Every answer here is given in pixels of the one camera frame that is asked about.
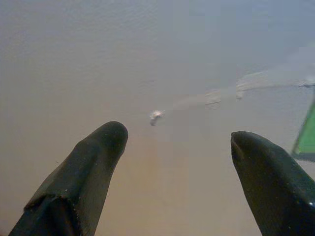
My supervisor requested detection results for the small white wall hook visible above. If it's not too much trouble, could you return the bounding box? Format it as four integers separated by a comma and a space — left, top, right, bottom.
148, 110, 166, 126

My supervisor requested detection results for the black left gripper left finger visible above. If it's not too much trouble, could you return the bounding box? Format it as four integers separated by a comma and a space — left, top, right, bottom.
8, 120, 129, 236

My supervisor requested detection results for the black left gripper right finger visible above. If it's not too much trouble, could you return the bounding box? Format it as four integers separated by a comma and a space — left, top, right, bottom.
230, 131, 315, 236

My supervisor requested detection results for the green panel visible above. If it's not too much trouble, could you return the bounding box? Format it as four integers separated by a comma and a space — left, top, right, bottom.
291, 98, 315, 156

